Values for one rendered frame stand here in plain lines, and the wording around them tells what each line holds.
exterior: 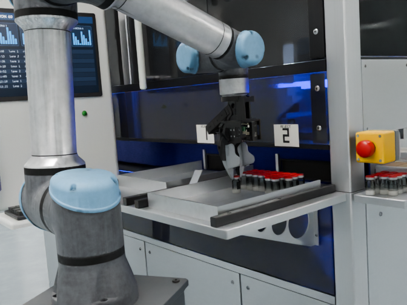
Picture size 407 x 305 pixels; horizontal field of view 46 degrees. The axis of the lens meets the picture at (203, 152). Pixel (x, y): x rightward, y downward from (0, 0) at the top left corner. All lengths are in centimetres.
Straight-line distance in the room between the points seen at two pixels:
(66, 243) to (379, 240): 84
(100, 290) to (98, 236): 9
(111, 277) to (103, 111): 113
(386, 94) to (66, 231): 89
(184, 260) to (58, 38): 106
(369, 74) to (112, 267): 79
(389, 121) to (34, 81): 89
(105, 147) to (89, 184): 109
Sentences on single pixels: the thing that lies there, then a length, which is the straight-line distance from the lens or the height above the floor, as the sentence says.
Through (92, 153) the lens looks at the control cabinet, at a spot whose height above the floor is 96.
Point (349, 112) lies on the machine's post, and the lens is 120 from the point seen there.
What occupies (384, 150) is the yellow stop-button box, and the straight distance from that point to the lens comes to 116.
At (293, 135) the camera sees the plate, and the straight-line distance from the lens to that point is 130.
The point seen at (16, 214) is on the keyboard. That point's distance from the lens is 161.
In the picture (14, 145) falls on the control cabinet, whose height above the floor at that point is 102.
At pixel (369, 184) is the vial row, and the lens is 120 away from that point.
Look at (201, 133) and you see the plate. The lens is 157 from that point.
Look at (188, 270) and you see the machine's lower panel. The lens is 178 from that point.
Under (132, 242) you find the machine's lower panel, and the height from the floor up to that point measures 55.
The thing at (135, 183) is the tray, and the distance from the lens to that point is 145.
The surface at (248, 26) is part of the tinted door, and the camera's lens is 142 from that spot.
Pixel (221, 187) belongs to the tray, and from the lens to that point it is 133.
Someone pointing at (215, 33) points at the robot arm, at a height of 126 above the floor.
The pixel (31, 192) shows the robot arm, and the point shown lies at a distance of 96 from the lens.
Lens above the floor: 114
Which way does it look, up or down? 6 degrees down
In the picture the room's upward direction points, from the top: 4 degrees counter-clockwise
